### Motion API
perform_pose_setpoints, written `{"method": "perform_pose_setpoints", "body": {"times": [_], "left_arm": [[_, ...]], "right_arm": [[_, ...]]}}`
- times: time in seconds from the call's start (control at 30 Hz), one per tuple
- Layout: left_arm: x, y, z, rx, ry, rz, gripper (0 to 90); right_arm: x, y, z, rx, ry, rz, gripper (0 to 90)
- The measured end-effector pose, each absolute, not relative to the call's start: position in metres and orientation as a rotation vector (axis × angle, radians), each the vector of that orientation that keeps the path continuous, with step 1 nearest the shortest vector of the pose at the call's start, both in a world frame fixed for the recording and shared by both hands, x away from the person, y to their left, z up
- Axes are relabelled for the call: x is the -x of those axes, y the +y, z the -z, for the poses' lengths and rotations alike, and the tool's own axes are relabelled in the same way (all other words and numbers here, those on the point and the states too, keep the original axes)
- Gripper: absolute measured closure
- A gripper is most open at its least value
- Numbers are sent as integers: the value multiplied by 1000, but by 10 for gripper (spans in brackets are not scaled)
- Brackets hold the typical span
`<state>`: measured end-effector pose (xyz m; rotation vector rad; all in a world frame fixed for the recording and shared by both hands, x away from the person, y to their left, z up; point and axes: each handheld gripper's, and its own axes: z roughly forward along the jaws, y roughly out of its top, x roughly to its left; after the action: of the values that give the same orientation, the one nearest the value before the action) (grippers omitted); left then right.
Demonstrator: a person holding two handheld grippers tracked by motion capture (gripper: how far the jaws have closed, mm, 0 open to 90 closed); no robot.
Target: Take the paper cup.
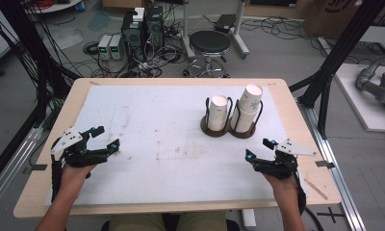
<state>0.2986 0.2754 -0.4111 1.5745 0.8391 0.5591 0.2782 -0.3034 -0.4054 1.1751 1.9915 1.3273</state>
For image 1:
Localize tangle of floor cables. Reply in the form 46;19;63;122
72;6;194;79

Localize cardboard box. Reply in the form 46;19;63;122
303;0;385;40

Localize white paper cup with print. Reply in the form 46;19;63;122
238;83;264;114

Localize person's legs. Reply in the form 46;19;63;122
101;210;241;231

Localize grey bench power supply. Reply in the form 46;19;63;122
96;34;114;61
109;34;125;61

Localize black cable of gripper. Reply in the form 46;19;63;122
50;137;66;204
294;169;325;231

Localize person's right hand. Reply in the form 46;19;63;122
262;172;299;202

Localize short stack of white paper cups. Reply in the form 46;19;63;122
207;94;229;132

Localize aluminium rail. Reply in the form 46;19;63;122
295;97;367;231
0;125;44;215

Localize black wire double cup holder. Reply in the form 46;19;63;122
199;95;265;140

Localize black round stool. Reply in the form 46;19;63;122
182;30;232;79

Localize black computer tower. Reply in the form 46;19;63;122
144;5;166;60
120;9;147;63

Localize black flat device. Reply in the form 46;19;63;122
214;13;237;34

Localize white foam mat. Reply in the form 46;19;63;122
45;84;309;207

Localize white board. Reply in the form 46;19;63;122
334;63;385;134

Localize thin wooden stick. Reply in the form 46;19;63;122
303;178;329;201

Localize black metal frame with cables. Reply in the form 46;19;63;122
0;0;81;191

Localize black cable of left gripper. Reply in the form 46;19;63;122
50;137;66;204

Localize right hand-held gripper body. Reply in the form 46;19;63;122
252;138;318;180

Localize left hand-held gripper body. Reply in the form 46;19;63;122
50;127;111;168

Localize white box on tower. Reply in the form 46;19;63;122
132;6;146;23

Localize tall stack of white paper cups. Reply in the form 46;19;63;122
230;105;260;134

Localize person's left hand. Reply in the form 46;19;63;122
59;163;97;194

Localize white metal stand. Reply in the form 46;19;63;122
180;0;251;63

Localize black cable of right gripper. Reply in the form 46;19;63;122
294;169;325;231

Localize wooden table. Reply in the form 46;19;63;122
13;77;343;219

